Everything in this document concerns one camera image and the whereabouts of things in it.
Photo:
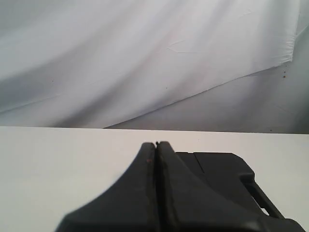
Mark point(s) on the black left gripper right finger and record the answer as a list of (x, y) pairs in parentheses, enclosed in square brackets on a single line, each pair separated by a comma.
[(215, 192)]

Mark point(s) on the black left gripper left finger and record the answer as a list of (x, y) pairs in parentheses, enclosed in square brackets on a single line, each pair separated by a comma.
[(129, 205)]

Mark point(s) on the white backdrop cloth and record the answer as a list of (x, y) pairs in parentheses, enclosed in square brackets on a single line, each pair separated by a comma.
[(210, 65)]

